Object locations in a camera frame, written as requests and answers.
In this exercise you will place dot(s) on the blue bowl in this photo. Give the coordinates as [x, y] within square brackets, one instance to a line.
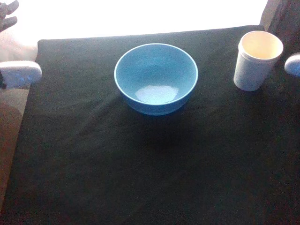
[154, 77]

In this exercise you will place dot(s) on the dark grey fabric drape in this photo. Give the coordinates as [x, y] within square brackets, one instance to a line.
[288, 14]

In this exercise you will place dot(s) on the white plastic cup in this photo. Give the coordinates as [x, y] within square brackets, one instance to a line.
[250, 72]

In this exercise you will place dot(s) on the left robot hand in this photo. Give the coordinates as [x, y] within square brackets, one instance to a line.
[21, 73]

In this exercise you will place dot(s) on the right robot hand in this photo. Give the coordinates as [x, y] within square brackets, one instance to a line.
[293, 65]

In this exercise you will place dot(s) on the black table cloth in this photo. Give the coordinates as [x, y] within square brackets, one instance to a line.
[150, 164]

